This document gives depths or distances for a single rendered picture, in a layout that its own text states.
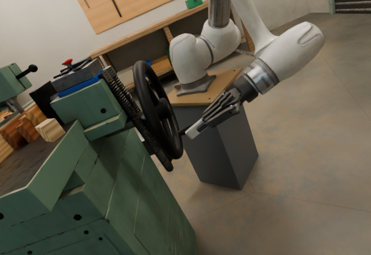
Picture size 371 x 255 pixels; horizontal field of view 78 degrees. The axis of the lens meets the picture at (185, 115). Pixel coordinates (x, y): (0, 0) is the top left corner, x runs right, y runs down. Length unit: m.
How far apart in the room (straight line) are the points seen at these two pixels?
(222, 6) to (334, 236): 1.07
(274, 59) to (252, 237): 0.87
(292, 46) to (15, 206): 0.65
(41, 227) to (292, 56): 0.71
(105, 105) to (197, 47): 0.67
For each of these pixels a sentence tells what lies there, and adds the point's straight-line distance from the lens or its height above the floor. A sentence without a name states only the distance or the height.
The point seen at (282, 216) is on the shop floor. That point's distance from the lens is 1.29.
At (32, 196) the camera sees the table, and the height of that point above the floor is 0.88.
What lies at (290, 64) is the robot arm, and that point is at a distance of 0.64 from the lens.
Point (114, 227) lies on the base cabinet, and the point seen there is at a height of 0.67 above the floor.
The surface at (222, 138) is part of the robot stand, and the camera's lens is 1.17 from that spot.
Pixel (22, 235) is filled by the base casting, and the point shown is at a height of 0.74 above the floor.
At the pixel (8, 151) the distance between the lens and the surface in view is 0.66.
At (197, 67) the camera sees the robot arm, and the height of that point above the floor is 0.73.
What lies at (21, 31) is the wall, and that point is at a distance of 4.26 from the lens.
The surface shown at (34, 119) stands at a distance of 0.65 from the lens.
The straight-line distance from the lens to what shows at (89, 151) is 0.60.
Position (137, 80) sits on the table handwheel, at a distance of 0.54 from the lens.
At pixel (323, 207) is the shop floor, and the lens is 1.31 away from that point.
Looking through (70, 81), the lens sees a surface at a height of 0.98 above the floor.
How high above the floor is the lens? 1.05
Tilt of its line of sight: 26 degrees down
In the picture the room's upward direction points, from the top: 24 degrees counter-clockwise
